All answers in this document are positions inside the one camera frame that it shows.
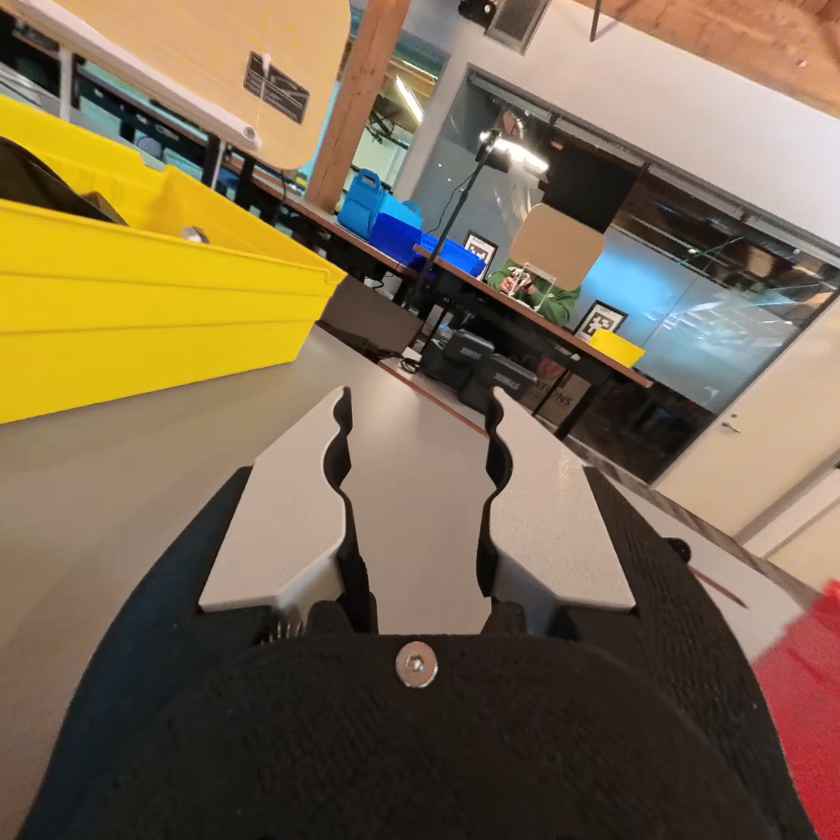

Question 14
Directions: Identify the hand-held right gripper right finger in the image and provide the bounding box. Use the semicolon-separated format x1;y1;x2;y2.
474;386;637;632

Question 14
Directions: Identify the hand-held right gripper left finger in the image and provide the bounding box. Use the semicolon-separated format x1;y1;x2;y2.
197;385;378;634

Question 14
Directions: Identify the yellow plastic bin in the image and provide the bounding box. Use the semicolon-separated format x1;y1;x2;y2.
0;95;349;425

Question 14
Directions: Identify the printed cardboard box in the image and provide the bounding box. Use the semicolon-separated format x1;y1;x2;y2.
525;357;595;424

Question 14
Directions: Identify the black hard case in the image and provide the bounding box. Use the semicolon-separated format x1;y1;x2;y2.
459;354;540;413
420;328;494;389

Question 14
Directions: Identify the wooden office table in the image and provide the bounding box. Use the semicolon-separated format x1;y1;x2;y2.
413;244;655;442
210;151;421;309

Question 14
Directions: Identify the small yellow bin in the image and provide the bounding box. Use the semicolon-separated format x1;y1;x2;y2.
587;328;647;368

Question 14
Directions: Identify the white single door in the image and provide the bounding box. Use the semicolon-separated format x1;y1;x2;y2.
655;308;840;546

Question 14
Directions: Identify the dark grey box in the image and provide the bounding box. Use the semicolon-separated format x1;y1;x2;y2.
318;276;426;358

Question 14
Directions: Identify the blue plastic bin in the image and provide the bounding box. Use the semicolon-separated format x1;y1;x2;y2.
420;235;490;278
369;211;427;266

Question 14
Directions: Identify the red plastic bin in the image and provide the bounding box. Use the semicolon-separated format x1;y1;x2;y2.
750;579;840;840

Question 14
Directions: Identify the light blue tote caddy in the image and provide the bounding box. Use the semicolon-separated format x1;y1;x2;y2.
336;168;424;242

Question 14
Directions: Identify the black tripod light stand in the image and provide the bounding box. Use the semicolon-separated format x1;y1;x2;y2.
403;128;522;322

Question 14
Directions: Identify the black cloth pouch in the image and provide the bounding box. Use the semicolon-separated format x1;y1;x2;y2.
0;136;130;225

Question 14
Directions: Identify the black wall screen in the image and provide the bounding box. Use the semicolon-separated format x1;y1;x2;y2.
543;140;642;228

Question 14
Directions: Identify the wooden post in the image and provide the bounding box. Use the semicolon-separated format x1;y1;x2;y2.
305;0;413;212

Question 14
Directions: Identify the grey wall vent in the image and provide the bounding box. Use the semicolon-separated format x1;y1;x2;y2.
487;0;553;55

